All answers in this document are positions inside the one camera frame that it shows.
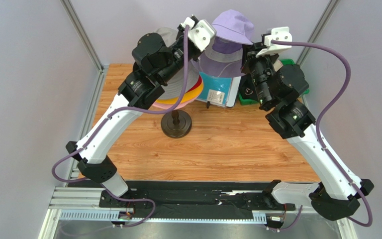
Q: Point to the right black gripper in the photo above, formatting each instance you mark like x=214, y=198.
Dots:
x=250, y=56

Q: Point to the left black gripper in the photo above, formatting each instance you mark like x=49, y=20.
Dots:
x=179, y=34

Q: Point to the red hat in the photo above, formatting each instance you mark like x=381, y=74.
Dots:
x=197, y=85

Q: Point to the lavender hat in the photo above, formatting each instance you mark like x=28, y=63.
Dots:
x=223, y=57

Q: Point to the yellow bucket hat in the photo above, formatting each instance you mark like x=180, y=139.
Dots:
x=187, y=96

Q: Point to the grey hat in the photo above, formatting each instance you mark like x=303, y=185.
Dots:
x=177, y=83

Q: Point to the pink bucket hat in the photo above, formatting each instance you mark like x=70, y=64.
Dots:
x=166, y=104

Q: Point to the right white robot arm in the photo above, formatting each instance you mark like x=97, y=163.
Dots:
x=338, y=192

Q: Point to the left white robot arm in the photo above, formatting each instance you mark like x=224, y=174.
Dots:
x=91, y=151

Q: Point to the pink beige hat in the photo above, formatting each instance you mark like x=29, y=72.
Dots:
x=277, y=65

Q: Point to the black hat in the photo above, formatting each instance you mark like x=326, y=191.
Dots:
x=247, y=88

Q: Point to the white tablet board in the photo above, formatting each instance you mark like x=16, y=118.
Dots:
x=234, y=92

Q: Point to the green plastic bin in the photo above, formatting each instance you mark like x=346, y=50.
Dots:
x=250, y=102

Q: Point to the dark round stand base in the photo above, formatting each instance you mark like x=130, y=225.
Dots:
x=176, y=124

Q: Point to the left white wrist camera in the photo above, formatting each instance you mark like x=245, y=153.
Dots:
x=201, y=33

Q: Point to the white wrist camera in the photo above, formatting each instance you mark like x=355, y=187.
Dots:
x=201, y=33
x=281, y=34

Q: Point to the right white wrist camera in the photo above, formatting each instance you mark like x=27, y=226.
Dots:
x=281, y=34

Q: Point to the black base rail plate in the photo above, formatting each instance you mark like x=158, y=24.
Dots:
x=193, y=200

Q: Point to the aluminium frame rail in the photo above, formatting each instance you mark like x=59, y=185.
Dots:
x=80, y=204

